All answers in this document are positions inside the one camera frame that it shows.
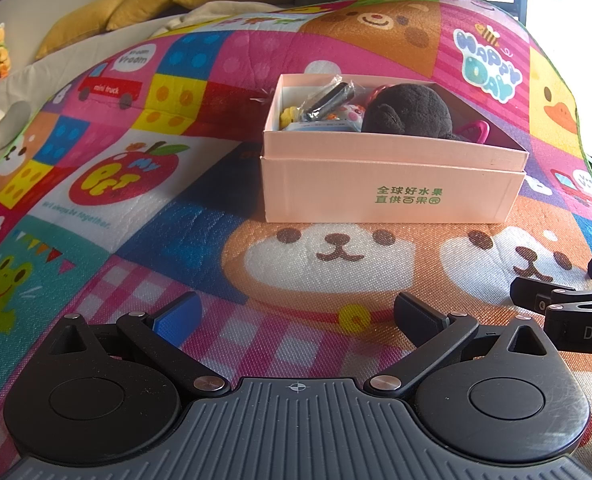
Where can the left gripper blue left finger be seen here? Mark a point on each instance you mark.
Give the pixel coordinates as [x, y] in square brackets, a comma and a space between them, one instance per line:
[179, 319]

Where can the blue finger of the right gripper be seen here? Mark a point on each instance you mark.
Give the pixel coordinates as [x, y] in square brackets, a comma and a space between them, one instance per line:
[532, 294]

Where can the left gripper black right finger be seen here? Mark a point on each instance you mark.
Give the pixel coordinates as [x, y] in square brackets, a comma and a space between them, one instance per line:
[417, 320]

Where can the black plush cat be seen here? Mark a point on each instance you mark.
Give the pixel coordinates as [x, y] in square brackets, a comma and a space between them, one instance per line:
[411, 110]

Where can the black roll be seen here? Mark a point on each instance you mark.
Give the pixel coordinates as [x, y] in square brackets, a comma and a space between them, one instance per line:
[326, 100]

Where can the blue white tissue pack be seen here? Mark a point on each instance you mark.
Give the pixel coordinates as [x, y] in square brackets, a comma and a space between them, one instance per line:
[334, 125]

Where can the yellow knitted corn toy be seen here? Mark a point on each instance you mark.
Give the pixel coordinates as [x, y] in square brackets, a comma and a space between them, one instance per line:
[288, 116]

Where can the pink cardboard box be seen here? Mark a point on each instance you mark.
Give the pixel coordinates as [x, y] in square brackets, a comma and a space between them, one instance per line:
[342, 176]

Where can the grey plush slipper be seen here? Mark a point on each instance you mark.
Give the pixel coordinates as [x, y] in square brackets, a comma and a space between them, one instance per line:
[13, 121]

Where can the white blanket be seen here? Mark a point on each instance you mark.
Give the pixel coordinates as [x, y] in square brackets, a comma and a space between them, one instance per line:
[211, 11]

